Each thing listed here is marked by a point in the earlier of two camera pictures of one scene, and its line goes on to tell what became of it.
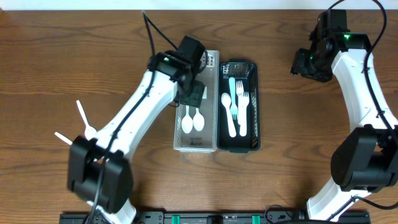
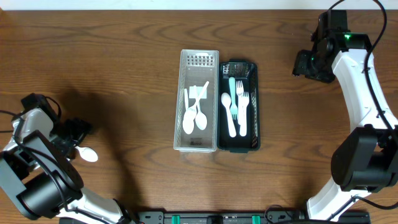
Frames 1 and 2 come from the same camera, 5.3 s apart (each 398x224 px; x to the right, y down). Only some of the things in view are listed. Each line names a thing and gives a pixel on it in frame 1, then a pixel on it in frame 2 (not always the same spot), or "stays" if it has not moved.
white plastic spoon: [226, 101] stays
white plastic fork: [245, 101] stays
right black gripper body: [310, 66] stays
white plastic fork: [233, 109] stays
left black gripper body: [193, 96] → [76, 134]
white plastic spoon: [89, 131] → [192, 111]
